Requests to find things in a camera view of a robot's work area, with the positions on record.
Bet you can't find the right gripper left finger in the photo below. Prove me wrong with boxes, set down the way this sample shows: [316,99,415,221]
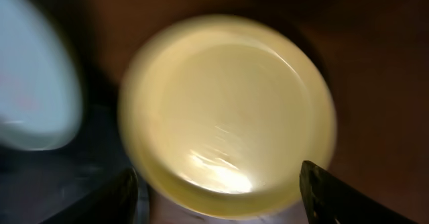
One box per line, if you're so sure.
[42,168,139,224]

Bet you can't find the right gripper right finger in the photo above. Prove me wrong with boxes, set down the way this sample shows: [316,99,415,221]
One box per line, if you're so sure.
[300,160,414,224]

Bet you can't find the light blue plate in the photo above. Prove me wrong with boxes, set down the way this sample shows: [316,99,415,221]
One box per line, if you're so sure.
[1,0,84,151]

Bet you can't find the yellow plate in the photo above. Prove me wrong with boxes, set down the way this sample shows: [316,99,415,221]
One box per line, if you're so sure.
[118,15,336,219]

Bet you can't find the round black tray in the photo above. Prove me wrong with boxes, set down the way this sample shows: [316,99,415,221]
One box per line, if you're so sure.
[1,69,149,223]

